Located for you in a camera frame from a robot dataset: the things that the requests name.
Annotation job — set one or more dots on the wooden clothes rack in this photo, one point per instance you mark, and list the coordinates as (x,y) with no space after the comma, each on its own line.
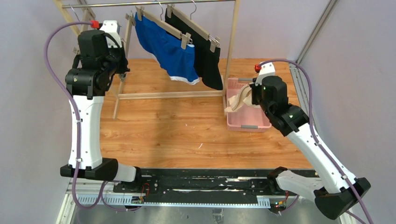
(119,95)

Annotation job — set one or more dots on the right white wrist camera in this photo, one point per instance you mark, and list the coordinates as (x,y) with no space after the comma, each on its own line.
(264,70)

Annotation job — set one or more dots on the empty wooden clip hanger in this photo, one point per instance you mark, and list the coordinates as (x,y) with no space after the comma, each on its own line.
(83,14)

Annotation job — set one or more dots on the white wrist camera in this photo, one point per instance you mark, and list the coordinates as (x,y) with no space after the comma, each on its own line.
(264,70)
(112,28)

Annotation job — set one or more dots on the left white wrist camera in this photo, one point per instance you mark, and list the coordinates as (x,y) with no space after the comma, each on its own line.
(112,28)

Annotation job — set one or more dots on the blue underwear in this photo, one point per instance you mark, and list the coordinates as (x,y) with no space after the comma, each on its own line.
(178,62)

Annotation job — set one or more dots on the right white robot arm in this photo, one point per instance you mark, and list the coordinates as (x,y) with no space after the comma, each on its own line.
(336,189)

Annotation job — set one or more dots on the pink plastic basket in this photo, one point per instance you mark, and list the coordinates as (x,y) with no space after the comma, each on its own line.
(246,119)

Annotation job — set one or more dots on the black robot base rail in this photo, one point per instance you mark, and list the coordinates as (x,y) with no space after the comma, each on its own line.
(208,188)

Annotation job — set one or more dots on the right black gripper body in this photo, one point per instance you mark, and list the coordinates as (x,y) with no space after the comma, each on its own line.
(255,96)

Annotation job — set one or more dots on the black underwear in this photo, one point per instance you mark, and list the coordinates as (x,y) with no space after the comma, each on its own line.
(206,62)

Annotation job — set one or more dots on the cream cotton underwear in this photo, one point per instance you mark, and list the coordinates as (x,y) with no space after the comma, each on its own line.
(243,97)

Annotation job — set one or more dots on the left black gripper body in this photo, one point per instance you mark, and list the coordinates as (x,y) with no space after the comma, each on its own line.
(122,66)

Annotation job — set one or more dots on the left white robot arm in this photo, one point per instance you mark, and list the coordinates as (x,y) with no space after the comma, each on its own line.
(87,82)

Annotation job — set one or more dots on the wooden clip hanger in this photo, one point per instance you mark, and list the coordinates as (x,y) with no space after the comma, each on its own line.
(130,23)
(83,14)

